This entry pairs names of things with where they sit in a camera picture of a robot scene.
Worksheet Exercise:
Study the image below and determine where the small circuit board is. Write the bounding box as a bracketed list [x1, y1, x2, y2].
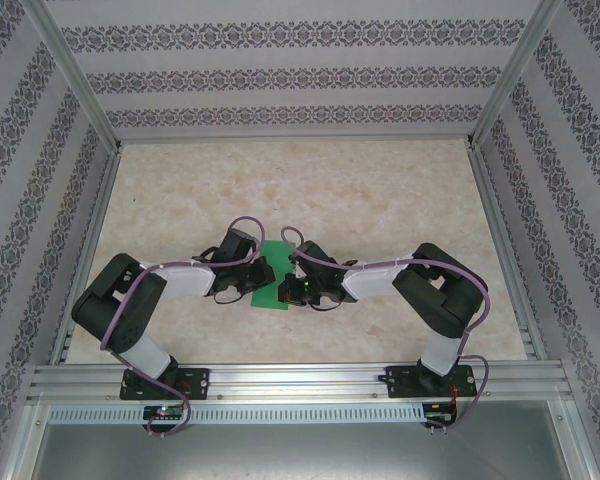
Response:
[424, 401, 456, 426]
[143, 405, 184, 420]

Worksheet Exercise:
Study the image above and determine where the grey sheet metal panel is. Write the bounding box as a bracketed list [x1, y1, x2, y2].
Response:
[29, 423, 581, 480]

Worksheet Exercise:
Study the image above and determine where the aluminium side rail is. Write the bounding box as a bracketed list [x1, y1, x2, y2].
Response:
[467, 144, 549, 361]
[49, 147, 124, 364]

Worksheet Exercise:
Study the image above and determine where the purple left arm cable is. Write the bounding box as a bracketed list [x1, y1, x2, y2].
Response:
[101, 215, 266, 439]

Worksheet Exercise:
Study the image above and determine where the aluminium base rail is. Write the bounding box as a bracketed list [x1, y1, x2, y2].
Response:
[27, 363, 566, 401]

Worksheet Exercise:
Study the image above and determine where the aluminium frame post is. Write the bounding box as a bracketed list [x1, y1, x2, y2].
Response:
[467, 0, 566, 151]
[27, 0, 124, 151]

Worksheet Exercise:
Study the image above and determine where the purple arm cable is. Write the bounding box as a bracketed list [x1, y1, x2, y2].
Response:
[279, 227, 493, 436]
[101, 215, 266, 439]

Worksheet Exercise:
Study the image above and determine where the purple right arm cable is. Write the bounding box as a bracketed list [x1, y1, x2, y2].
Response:
[279, 227, 493, 436]

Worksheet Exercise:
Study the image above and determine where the grey slotted cable duct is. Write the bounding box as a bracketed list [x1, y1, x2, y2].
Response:
[47, 402, 426, 424]

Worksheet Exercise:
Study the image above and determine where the green cloth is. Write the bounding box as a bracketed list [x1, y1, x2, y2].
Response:
[249, 239, 301, 311]

